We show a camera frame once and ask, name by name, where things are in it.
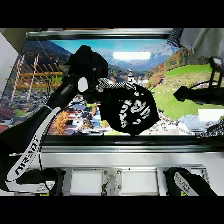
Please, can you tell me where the black garment with white print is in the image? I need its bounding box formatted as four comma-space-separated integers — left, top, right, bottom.
96, 77, 161, 137

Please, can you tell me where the black and white checked garment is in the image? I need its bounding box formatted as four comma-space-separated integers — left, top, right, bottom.
204, 119, 224, 138
165, 28, 184, 48

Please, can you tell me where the pale grey garment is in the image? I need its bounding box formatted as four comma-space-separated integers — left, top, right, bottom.
179, 28, 224, 63

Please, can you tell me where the silver frame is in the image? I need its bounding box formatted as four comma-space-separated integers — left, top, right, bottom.
0, 29, 224, 197

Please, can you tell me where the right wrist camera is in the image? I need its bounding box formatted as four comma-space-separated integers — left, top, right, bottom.
208, 56, 224, 89

